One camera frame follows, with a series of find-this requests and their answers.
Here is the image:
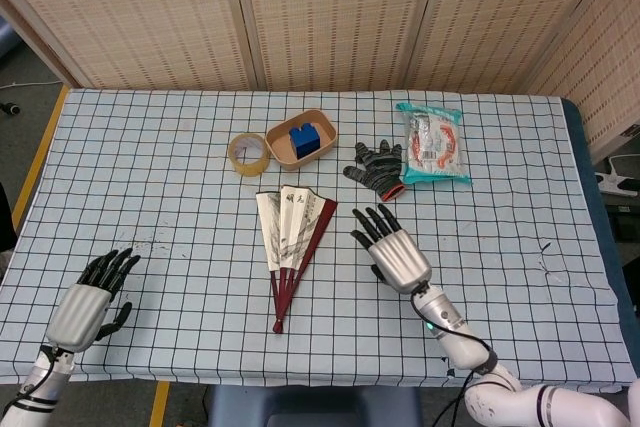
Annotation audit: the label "blue toy block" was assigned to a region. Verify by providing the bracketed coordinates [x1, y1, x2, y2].
[288, 122, 321, 161]

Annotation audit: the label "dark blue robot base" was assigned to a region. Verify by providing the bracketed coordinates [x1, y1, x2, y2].
[206, 385, 424, 427]

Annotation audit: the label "blue checkered tablecloth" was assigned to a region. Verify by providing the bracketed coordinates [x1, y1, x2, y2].
[0, 88, 639, 395]

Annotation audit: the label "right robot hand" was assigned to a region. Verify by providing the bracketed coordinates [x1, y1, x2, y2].
[350, 204, 434, 294]

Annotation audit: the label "oval wooden box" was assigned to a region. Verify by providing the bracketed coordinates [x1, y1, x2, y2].
[264, 108, 338, 172]

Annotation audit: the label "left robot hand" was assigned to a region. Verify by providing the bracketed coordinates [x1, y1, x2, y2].
[45, 247, 142, 352]

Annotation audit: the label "grey knit work glove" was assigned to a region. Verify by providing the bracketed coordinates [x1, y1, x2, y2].
[342, 139, 407, 203]

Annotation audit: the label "clear packing tape roll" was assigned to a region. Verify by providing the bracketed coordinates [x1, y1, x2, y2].
[227, 132, 272, 179]

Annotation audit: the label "floor cable with plug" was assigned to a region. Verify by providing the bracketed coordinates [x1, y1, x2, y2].
[0, 80, 61, 118]

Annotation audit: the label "teal snack packet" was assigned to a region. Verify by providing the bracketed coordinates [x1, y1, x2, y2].
[395, 101, 473, 187]

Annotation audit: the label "beige woven bamboo screen panel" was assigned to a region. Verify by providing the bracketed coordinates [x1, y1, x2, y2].
[522, 0, 640, 163]
[234, 0, 436, 92]
[407, 0, 631, 95]
[0, 0, 257, 91]

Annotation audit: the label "black floor box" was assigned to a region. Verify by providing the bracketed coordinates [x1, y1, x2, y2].
[610, 202, 640, 244]

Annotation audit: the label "paper folding fan red ribs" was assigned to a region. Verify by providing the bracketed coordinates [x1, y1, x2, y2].
[255, 185, 339, 335]

